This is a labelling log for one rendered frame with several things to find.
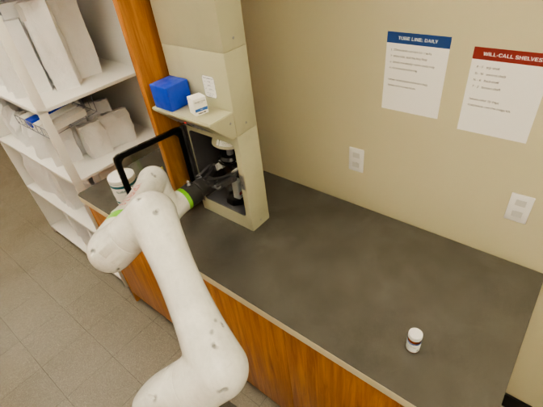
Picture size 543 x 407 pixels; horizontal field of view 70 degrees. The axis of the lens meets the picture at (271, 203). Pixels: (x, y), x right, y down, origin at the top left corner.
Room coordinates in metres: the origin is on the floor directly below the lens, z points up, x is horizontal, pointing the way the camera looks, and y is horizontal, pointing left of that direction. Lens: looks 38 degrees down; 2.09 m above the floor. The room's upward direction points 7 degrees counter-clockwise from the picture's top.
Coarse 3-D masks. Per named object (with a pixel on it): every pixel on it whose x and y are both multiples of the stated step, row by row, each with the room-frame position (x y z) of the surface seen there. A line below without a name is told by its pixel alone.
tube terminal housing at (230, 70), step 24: (168, 48) 1.47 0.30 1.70; (192, 48) 1.38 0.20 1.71; (240, 48) 1.34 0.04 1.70; (192, 72) 1.40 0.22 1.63; (216, 72) 1.31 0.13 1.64; (240, 72) 1.33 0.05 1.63; (240, 96) 1.31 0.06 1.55; (240, 120) 1.30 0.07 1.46; (240, 144) 1.28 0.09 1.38; (240, 168) 1.29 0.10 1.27; (264, 192) 1.35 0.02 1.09; (240, 216) 1.33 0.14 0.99; (264, 216) 1.34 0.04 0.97
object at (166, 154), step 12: (156, 144) 1.40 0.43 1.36; (168, 144) 1.43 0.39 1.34; (132, 156) 1.33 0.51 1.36; (144, 156) 1.36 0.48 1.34; (156, 156) 1.39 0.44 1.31; (168, 156) 1.42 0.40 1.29; (180, 156) 1.45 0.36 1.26; (132, 168) 1.32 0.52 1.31; (168, 168) 1.41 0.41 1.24; (180, 168) 1.44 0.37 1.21; (132, 180) 1.31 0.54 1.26; (180, 180) 1.43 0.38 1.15
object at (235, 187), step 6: (222, 162) 1.38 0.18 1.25; (228, 162) 1.38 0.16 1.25; (234, 162) 1.38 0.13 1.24; (222, 168) 1.40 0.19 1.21; (228, 168) 1.38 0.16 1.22; (234, 168) 1.38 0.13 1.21; (228, 186) 1.39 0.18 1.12; (234, 186) 1.38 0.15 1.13; (240, 186) 1.39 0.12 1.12; (228, 192) 1.39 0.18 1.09; (234, 192) 1.38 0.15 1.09; (240, 192) 1.38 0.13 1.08; (234, 198) 1.38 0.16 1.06; (240, 198) 1.38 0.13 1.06
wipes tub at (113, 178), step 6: (108, 174) 1.67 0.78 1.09; (114, 174) 1.66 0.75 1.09; (108, 180) 1.61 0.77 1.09; (114, 180) 1.61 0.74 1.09; (120, 180) 1.60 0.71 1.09; (114, 186) 1.59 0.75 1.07; (120, 186) 1.59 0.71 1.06; (114, 192) 1.60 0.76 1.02; (120, 192) 1.59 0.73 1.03; (120, 198) 1.59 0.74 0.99
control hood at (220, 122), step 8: (160, 112) 1.39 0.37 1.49; (168, 112) 1.35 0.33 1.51; (176, 112) 1.33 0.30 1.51; (184, 112) 1.33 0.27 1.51; (208, 112) 1.30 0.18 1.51; (216, 112) 1.29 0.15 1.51; (224, 112) 1.28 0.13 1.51; (184, 120) 1.30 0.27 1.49; (192, 120) 1.26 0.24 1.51; (200, 120) 1.24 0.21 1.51; (208, 120) 1.23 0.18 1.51; (216, 120) 1.23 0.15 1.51; (224, 120) 1.24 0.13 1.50; (232, 120) 1.27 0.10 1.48; (208, 128) 1.22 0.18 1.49; (216, 128) 1.21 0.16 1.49; (224, 128) 1.24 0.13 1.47; (232, 128) 1.27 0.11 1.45; (224, 136) 1.27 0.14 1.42; (232, 136) 1.26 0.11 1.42
